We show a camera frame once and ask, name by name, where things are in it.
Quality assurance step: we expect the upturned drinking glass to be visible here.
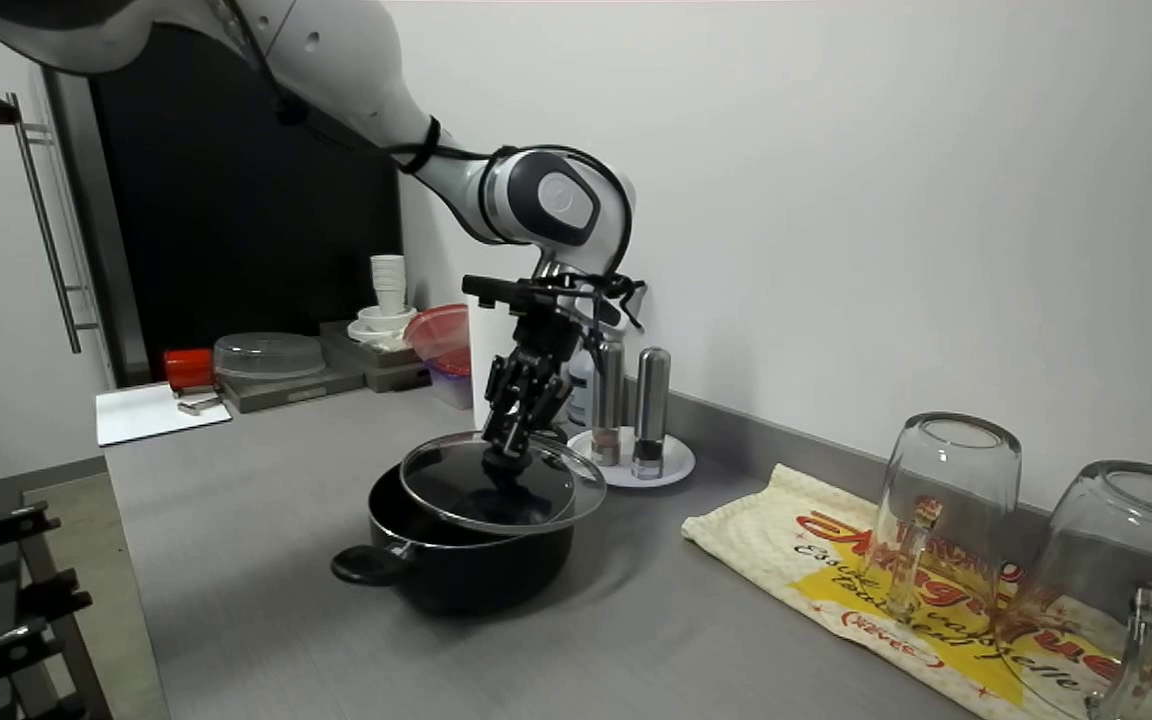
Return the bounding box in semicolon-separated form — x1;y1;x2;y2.
865;409;1027;628
1025;456;1152;714

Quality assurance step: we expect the small white saucer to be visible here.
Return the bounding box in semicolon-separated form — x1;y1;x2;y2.
560;426;699;495

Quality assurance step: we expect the steel pepper grinder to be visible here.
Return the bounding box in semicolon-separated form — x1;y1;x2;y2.
626;345;674;483
585;324;635;471

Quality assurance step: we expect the printed yellow dish towel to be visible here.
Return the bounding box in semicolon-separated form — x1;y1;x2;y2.
680;461;1152;720

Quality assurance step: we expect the tall black panel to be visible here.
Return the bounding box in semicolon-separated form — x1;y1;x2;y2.
83;20;408;389

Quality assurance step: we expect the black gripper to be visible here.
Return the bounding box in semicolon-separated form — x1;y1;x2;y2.
475;310;587;471

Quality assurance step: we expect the glass pot lid black knob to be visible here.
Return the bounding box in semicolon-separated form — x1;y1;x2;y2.
395;426;611;542

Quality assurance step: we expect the small red box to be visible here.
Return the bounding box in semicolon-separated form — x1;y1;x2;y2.
161;345;218;395

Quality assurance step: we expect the metal ladder rail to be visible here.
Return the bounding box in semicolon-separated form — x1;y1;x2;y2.
10;89;109;362

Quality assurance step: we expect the white paper cup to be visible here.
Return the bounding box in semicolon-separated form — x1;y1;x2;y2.
365;249;410;339

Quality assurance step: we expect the white paper sheet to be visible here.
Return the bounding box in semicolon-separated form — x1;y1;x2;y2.
90;381;235;454

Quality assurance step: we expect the black cooking pot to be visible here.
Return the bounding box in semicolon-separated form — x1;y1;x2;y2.
329;456;596;619

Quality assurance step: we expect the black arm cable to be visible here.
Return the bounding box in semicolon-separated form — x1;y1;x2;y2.
214;0;447;182

